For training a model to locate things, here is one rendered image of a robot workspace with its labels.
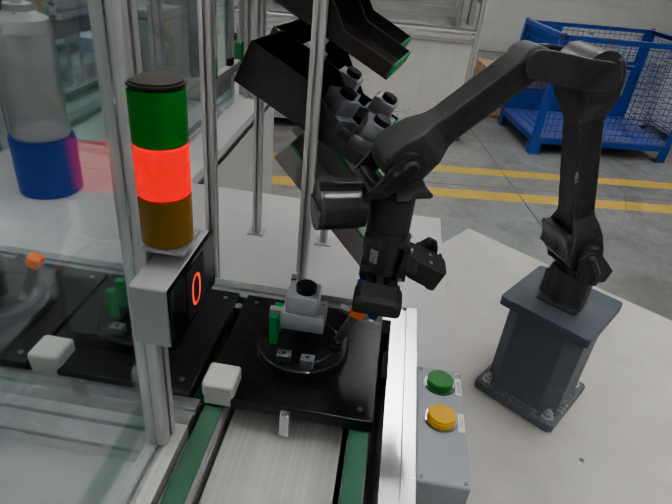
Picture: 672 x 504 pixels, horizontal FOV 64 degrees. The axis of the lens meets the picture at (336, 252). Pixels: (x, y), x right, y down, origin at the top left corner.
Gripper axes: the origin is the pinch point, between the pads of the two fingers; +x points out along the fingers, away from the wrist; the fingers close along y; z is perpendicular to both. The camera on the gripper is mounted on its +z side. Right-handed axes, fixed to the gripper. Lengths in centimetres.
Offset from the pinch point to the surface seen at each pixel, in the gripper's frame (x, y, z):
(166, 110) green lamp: -30.7, -21.0, -20.3
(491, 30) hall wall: 78, 877, 132
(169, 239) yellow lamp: -18.4, -21.3, -20.7
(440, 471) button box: 12.6, -17.2, 11.3
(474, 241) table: 23, 64, 25
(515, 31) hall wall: 76, 883, 170
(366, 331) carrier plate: 11.7, 6.9, -0.4
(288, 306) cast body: 2.0, -2.4, -12.2
